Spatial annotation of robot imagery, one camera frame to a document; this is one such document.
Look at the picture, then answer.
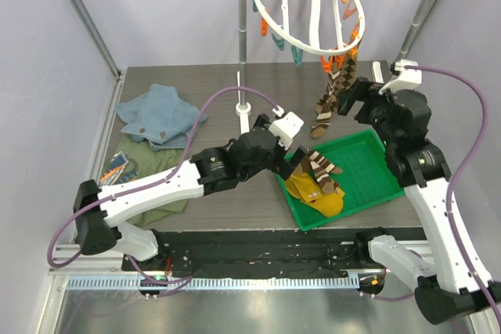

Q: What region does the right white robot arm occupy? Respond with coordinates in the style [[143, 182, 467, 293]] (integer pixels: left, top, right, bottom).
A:
[[337, 77, 500, 325]]

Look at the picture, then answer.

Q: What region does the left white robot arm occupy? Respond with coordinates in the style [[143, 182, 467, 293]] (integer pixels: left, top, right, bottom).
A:
[[74, 112, 307, 271]]

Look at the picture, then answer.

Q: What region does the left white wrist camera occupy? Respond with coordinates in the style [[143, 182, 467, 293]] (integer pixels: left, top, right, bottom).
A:
[[268, 106, 304, 150]]

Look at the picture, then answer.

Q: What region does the brown striped sock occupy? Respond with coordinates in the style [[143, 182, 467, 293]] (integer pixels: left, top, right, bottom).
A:
[[293, 149, 343, 194], [310, 69, 341, 139]]

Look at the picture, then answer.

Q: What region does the blue cloth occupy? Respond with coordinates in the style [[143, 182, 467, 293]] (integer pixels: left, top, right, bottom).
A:
[[115, 84, 207, 152]]

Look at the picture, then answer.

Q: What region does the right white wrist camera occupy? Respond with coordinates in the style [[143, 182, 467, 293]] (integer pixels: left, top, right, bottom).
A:
[[379, 59, 422, 95]]

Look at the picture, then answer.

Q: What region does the white round clip hanger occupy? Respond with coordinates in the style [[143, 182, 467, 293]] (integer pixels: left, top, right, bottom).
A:
[[253, 0, 366, 56]]

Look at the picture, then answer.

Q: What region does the brown argyle sock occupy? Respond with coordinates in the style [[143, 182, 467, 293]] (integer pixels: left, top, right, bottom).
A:
[[330, 49, 359, 113]]

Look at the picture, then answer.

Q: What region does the yellow sock with patch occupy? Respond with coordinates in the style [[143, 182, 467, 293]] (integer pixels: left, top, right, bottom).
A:
[[299, 187, 345, 217]]

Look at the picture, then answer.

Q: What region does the green t-shirt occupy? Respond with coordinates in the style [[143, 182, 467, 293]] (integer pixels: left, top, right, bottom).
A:
[[99, 135, 188, 228]]

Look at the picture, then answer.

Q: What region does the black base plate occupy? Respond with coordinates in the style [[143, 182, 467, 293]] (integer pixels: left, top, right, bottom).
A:
[[121, 228, 427, 281]]

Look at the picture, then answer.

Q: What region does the green plastic tray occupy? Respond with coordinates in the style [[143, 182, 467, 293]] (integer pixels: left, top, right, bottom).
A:
[[277, 130, 404, 231]]

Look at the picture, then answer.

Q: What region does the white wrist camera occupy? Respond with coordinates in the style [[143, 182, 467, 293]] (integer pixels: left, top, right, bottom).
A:
[[379, 59, 422, 95], [268, 106, 304, 150]]

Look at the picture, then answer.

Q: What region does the white slotted cable duct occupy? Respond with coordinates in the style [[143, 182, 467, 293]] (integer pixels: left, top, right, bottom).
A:
[[66, 274, 359, 291]]

